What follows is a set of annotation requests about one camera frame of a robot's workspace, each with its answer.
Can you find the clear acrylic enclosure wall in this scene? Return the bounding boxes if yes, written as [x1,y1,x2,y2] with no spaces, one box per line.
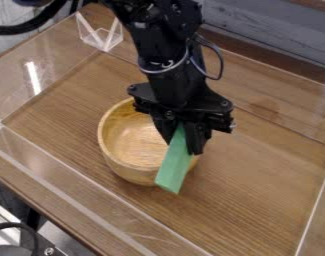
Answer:
[0,19,325,256]

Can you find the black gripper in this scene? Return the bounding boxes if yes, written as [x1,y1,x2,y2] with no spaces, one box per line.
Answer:
[128,58,235,155]

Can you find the black cable bottom left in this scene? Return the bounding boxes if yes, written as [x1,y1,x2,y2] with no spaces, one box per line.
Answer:
[0,221,41,256]

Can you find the brown wooden bowl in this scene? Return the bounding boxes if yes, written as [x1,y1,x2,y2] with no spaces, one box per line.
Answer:
[97,98,198,186]

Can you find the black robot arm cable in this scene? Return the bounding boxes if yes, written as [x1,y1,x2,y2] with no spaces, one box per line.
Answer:
[0,0,70,36]

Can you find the clear acrylic corner bracket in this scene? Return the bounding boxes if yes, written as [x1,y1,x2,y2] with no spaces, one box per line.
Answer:
[76,12,124,52]

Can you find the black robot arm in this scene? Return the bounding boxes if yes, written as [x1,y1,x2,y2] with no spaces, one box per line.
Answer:
[102,0,235,155]

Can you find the green rectangular block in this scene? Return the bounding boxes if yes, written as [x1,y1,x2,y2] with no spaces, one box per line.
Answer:
[154,123,193,194]

